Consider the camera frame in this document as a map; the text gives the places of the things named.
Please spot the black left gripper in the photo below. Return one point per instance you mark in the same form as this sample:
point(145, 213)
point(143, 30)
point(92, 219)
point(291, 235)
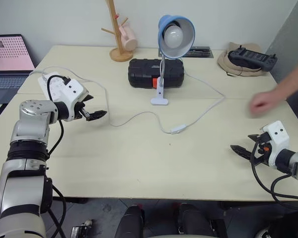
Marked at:
point(79, 110)

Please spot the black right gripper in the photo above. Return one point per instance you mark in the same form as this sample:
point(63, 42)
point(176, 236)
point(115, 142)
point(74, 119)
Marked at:
point(262, 153)

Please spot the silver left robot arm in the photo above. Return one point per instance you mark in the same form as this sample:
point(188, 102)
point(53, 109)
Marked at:
point(27, 129)

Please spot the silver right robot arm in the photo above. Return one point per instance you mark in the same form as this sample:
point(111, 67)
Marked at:
point(296, 161)

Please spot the person's bare forearm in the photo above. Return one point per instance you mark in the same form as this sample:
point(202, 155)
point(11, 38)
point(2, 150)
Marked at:
point(291, 80)

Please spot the blue clip desk lamp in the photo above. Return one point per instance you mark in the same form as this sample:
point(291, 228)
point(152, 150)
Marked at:
point(161, 81)

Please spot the person's bare hand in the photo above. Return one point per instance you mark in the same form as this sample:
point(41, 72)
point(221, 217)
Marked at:
point(262, 102)

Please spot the white power strip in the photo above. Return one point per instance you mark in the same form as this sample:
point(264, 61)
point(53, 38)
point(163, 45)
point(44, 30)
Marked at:
point(55, 86)

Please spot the black plastic tool case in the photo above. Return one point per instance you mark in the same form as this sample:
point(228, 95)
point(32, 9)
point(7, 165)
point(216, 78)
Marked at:
point(144, 73)

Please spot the wooden mug tree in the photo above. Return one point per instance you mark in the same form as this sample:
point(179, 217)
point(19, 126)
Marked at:
point(117, 42)

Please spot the pink mug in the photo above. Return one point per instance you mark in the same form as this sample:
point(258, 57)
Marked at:
point(129, 38)

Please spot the beige bucket hat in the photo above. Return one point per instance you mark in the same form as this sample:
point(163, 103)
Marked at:
point(228, 65)

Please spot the black handheld controller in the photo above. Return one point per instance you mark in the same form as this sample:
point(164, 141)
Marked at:
point(253, 57)

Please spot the white caster wheel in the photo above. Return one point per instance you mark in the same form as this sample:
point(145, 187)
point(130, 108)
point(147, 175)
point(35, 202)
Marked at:
point(265, 233)

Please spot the dark rounded shape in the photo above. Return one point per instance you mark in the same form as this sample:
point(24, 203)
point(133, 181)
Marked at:
point(129, 223)
point(195, 221)

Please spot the grey laptop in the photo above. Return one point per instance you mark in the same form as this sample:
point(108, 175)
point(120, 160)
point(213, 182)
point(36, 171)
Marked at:
point(7, 62)

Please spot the white light bulb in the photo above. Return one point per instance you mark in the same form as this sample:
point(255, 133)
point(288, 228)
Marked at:
point(173, 36)

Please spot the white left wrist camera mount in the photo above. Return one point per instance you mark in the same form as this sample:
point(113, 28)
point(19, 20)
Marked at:
point(73, 90)

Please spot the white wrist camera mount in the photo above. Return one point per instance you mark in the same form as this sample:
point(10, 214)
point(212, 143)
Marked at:
point(73, 90)
point(278, 138)

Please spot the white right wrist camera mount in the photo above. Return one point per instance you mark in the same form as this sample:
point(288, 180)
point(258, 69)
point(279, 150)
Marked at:
point(278, 138)

